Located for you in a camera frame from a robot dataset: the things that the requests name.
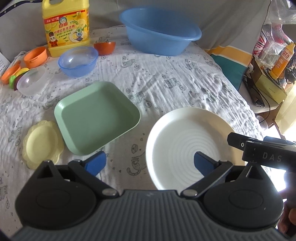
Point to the white cat print cloth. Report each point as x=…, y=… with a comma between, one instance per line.
x=149, y=113

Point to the brown toy kiwi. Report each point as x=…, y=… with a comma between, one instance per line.
x=16, y=81

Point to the yellow toy banana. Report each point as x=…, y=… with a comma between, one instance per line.
x=21, y=71

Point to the orange toy pan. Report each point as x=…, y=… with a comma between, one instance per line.
x=10, y=71

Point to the yellow dish soap bottle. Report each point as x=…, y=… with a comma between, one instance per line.
x=66, y=25

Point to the yellow cardboard box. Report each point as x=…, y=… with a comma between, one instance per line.
x=269, y=87

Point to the blue translucent bowl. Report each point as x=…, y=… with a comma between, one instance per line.
x=79, y=61

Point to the large blue plastic basin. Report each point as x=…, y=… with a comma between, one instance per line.
x=159, y=31

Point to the teal striped blanket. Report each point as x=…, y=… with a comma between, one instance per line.
x=232, y=61

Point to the orange sauce bottle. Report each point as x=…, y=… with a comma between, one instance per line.
x=282, y=61

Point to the white instruction sheet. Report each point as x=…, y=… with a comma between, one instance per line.
x=4, y=64

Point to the green toy lettuce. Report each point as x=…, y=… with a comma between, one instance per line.
x=12, y=81

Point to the small yellow scalloped plate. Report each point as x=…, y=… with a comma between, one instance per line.
x=42, y=142

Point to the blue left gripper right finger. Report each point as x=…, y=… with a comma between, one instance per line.
x=213, y=172

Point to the person right hand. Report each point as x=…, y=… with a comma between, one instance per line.
x=286, y=224

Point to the clear plastic bowl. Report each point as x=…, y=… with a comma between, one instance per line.
x=33, y=81

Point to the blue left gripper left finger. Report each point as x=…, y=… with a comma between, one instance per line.
x=86, y=172

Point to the orange toy pot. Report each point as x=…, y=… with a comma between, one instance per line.
x=35, y=57

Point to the small dark orange bowl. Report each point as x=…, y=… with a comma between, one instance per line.
x=105, y=48

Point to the square green plate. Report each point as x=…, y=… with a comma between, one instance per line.
x=94, y=116

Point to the round white plate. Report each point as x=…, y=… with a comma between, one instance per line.
x=176, y=137

